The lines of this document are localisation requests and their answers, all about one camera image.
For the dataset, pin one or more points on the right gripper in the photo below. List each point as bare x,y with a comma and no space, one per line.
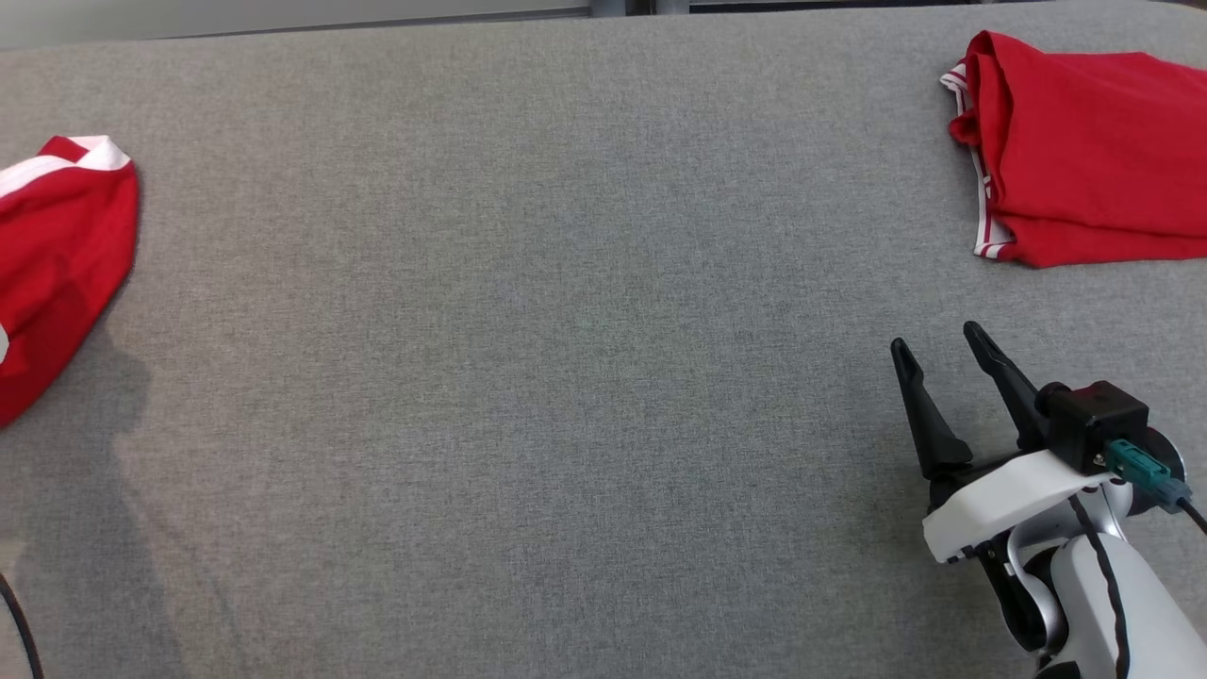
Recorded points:
1000,500

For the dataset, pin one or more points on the red basketball jersey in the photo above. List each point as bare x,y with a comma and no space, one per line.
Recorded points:
1084,151

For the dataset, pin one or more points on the red basketball shorts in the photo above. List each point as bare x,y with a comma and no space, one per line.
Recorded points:
57,264

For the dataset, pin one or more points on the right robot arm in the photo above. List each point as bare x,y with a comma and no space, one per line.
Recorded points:
1141,613

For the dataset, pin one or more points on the grey upholstered sofa cushion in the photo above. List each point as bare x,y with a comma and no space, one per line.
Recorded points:
566,330

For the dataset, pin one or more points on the grey padded cylinder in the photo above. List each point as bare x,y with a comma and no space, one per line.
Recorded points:
609,7
671,6

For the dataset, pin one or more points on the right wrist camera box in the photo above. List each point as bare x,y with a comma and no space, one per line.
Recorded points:
1094,424

